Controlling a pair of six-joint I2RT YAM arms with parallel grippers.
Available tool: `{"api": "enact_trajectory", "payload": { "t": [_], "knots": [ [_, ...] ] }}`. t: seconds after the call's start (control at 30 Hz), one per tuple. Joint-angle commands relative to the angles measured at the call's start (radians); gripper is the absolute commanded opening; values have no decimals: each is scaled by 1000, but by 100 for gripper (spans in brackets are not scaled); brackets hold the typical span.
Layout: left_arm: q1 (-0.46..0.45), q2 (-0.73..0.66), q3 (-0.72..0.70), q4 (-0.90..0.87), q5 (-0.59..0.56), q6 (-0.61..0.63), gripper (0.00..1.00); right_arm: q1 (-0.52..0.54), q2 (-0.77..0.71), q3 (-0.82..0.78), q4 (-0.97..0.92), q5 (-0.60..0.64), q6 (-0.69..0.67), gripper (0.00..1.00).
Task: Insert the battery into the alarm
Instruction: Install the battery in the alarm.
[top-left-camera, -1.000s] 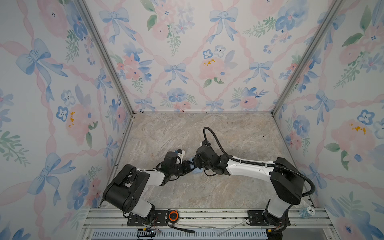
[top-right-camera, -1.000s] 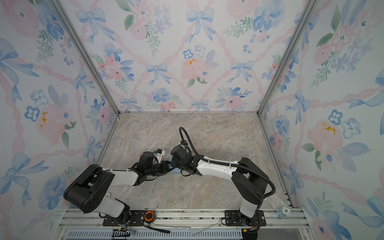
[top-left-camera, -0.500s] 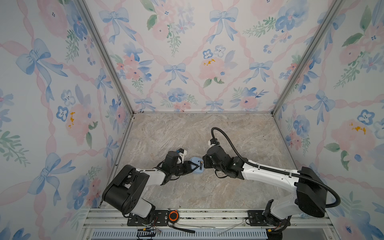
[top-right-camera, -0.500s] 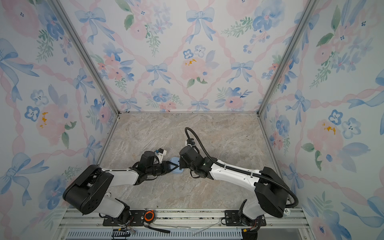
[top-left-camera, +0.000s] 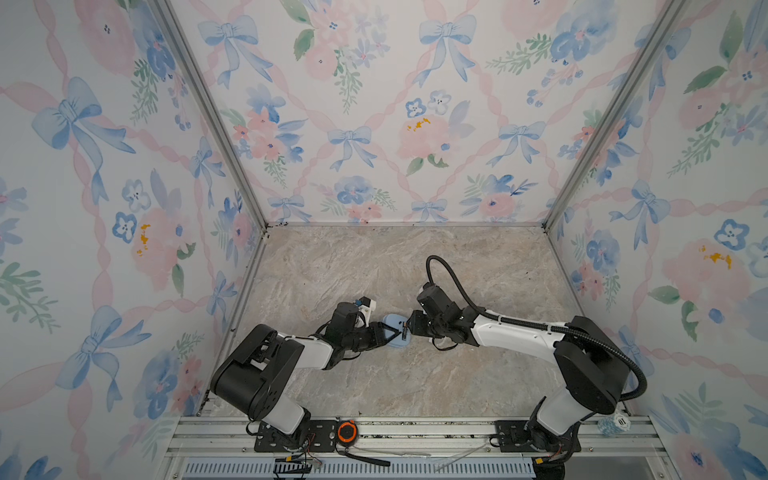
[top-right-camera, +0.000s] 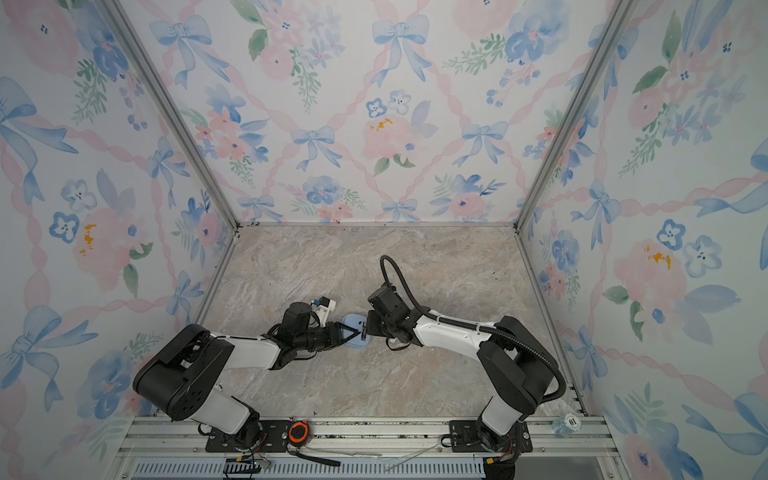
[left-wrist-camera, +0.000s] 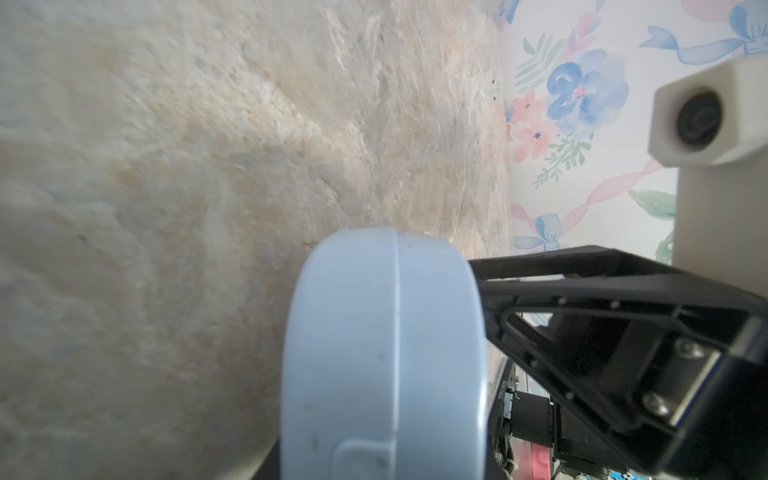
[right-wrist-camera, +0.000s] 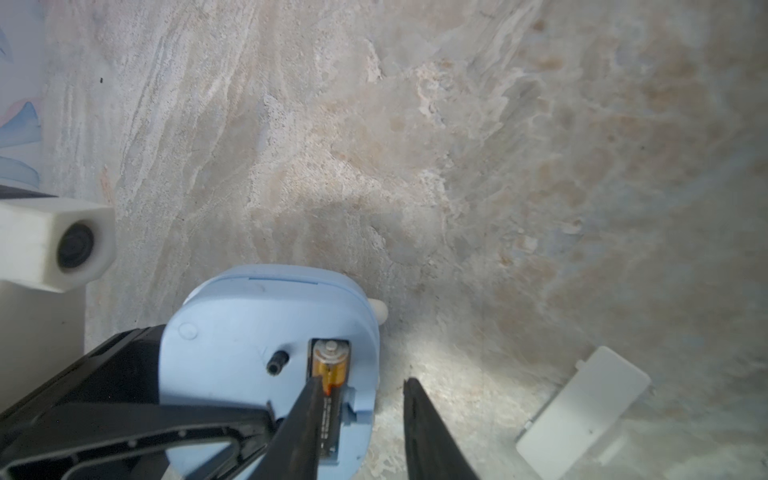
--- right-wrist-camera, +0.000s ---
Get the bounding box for AA battery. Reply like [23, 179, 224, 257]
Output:
[310, 339, 351, 459]

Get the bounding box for white battery cover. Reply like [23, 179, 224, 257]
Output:
[516, 346, 651, 479]

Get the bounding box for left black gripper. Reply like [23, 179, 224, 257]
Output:
[1, 325, 277, 479]

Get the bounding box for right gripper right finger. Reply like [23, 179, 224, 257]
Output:
[403, 377, 478, 480]

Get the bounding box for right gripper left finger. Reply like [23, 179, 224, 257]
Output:
[250, 377, 324, 480]

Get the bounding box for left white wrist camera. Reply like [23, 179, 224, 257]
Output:
[1, 197, 117, 408]

